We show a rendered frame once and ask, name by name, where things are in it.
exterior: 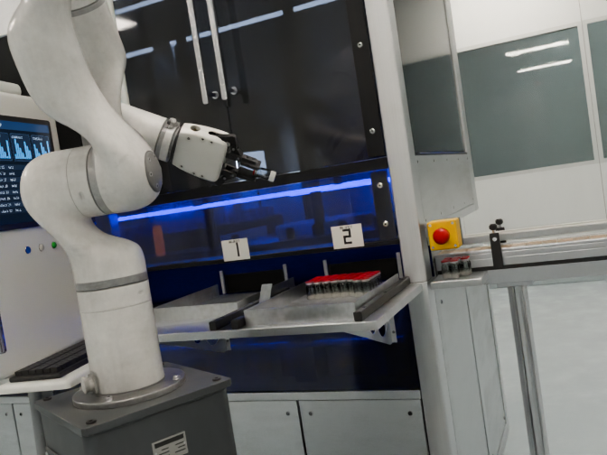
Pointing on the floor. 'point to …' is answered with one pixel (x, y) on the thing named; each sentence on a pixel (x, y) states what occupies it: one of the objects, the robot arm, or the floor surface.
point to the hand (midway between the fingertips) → (248, 168)
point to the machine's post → (410, 224)
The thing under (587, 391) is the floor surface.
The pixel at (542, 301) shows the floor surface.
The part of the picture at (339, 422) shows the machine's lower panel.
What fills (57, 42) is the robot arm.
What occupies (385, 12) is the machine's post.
